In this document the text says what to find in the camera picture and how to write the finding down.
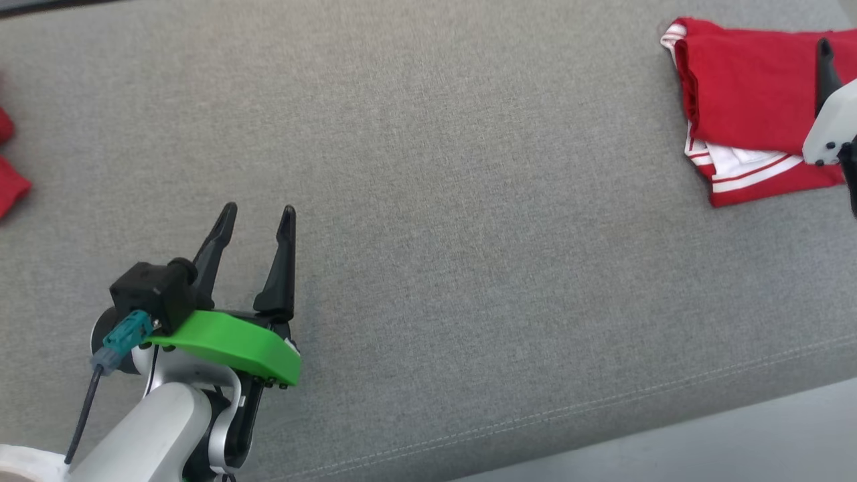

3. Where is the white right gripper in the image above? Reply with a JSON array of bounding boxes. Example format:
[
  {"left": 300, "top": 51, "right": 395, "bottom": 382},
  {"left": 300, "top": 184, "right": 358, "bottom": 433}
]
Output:
[{"left": 802, "top": 38, "right": 857, "bottom": 167}]

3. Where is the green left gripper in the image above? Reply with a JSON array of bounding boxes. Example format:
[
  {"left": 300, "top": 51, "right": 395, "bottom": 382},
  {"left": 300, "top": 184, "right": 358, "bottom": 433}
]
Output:
[{"left": 144, "top": 202, "right": 302, "bottom": 389}]

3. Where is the red white basketball jersey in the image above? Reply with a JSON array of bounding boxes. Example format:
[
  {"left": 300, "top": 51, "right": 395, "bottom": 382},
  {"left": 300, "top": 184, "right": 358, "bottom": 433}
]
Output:
[{"left": 659, "top": 17, "right": 857, "bottom": 208}]

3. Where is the red shorts white stripe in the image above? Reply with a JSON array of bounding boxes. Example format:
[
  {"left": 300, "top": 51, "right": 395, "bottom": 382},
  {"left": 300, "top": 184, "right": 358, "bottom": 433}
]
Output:
[{"left": 0, "top": 107, "right": 32, "bottom": 220}]

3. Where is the grey fabric sofa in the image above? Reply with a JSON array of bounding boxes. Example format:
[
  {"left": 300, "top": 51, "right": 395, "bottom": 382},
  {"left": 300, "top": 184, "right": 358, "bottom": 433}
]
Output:
[{"left": 0, "top": 0, "right": 857, "bottom": 482}]

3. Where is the white tape label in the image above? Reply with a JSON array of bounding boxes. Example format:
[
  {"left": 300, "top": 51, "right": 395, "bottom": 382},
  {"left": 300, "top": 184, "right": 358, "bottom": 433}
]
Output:
[{"left": 0, "top": 444, "right": 71, "bottom": 482}]

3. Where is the black left cable teal plug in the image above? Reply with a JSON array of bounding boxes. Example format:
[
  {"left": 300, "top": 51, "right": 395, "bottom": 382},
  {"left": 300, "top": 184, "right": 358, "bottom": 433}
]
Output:
[{"left": 65, "top": 309, "right": 155, "bottom": 465}]

